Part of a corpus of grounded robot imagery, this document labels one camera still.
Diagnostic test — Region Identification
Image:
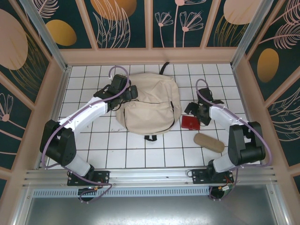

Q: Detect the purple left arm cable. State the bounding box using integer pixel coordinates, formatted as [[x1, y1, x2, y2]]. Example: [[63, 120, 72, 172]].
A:
[[42, 65, 132, 204]]

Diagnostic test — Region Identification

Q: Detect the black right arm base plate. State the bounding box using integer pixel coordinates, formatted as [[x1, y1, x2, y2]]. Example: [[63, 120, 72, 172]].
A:
[[191, 168, 234, 185]]

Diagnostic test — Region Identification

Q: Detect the beige backpack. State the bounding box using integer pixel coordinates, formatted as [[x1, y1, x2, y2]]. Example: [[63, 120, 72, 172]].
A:
[[116, 62, 182, 141]]

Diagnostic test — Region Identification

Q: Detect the aluminium front rail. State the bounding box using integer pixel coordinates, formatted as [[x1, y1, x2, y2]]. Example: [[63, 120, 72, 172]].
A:
[[22, 165, 278, 188]]

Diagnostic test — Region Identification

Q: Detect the tan pencil case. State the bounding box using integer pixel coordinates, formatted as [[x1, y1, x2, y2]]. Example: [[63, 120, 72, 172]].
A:
[[193, 133, 225, 153]]

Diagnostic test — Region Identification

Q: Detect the aluminium side rail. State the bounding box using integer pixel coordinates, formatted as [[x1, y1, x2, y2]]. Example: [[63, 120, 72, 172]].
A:
[[37, 67, 72, 170]]

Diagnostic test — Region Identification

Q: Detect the grey metal sheet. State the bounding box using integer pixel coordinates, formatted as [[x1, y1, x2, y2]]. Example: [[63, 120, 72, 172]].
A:
[[14, 196, 288, 225]]

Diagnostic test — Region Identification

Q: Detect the perforated grey cable duct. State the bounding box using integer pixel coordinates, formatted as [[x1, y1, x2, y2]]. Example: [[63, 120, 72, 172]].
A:
[[32, 187, 211, 198]]

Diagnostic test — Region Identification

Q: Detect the red wallet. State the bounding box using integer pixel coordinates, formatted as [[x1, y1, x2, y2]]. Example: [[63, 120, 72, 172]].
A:
[[180, 115, 202, 131]]

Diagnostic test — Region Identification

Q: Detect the aluminium corner post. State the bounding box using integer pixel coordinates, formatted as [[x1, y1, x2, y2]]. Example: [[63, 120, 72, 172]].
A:
[[20, 0, 72, 71], [231, 0, 275, 68]]

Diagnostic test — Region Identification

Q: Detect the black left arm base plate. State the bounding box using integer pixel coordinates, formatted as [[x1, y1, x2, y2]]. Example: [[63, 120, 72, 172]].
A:
[[67, 170, 110, 187]]

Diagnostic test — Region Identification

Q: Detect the green controller board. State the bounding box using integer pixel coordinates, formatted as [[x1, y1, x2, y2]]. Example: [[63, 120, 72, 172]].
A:
[[219, 184, 235, 195]]

